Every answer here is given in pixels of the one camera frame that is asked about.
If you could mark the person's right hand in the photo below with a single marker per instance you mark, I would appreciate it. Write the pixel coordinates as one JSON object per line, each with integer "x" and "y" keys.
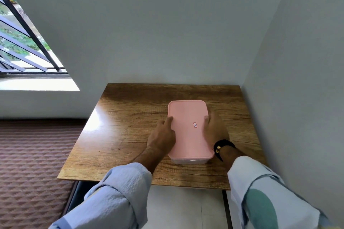
{"x": 216, "y": 132}

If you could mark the person's left hand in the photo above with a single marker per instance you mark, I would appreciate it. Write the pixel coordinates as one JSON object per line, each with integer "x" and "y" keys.
{"x": 161, "y": 138}

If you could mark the pink plastic lid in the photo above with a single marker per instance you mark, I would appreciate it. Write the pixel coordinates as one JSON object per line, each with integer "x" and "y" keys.
{"x": 188, "y": 129}

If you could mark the person's right forearm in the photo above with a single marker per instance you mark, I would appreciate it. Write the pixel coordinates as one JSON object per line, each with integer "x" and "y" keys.
{"x": 258, "y": 183}

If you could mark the person's left forearm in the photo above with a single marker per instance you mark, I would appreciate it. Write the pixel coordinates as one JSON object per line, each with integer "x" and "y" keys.
{"x": 126, "y": 186}

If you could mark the wooden table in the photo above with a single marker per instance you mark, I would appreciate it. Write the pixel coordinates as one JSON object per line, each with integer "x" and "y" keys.
{"x": 126, "y": 129}

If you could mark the brown patterned mattress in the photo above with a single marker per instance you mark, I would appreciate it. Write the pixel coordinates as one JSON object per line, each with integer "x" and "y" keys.
{"x": 32, "y": 172}

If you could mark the black window grille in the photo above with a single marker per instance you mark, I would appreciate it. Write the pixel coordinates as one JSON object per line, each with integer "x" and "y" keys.
{"x": 24, "y": 41}

